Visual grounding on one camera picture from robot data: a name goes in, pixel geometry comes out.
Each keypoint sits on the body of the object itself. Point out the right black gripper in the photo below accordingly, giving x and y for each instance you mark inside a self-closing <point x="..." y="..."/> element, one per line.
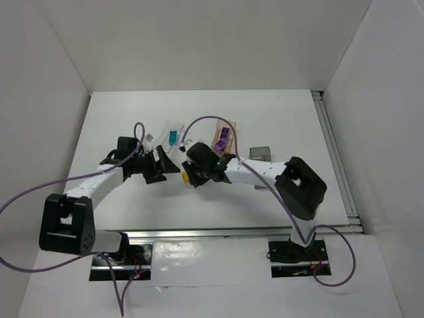
<point x="193" y="173"/>

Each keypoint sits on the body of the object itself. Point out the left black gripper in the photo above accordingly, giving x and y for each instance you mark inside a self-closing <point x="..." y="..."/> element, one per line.
<point x="156" y="164"/>

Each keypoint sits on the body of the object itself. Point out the yellow lego brick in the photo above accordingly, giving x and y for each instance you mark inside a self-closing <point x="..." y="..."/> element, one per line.
<point x="185" y="177"/>

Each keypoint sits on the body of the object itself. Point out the purple small lego brick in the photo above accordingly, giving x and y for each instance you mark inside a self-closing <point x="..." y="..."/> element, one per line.
<point x="220" y="145"/>

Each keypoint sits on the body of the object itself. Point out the teal lego brick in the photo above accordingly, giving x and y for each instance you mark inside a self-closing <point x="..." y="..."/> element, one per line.
<point x="173" y="137"/>

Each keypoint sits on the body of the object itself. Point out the purple rounded printed lego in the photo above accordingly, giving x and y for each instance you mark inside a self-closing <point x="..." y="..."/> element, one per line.
<point x="225" y="132"/>

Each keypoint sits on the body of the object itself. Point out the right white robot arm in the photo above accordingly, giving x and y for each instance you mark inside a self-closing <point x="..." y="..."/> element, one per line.
<point x="296" y="186"/>

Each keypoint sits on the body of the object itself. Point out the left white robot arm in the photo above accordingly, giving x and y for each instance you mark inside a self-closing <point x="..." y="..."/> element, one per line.
<point x="68" y="225"/>

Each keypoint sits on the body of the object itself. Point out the clear plastic container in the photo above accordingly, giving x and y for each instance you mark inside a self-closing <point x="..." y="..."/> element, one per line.
<point x="162" y="140"/>

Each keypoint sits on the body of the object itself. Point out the tan translucent container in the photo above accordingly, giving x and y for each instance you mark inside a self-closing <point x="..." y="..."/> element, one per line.
<point x="220" y="124"/>

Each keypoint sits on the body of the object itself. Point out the dark grey container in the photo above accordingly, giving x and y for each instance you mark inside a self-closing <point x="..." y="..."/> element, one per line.
<point x="261" y="153"/>

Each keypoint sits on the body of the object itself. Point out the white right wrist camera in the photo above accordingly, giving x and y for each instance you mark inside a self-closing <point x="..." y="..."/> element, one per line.
<point x="185" y="146"/>

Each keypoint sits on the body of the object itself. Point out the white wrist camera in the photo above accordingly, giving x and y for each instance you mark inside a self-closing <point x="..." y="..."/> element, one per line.
<point x="185" y="146"/>
<point x="147" y="142"/>

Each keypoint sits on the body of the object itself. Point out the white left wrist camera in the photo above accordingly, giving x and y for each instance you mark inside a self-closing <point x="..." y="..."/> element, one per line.
<point x="147" y="142"/>

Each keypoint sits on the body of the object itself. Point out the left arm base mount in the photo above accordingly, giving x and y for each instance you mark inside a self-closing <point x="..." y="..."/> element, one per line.
<point x="134" y="265"/>

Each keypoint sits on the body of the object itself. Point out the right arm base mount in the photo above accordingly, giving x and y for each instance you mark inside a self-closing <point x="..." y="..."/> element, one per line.
<point x="288" y="261"/>

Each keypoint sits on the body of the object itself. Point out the aluminium rail front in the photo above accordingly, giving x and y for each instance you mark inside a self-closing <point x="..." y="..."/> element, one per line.
<point x="193" y="234"/>

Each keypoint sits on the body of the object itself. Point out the aluminium rail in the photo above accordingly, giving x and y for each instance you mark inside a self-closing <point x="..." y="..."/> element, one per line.
<point x="193" y="234"/>
<point x="354" y="222"/>

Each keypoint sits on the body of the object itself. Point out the aluminium rail right side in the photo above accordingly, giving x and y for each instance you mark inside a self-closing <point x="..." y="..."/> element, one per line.
<point x="354" y="222"/>

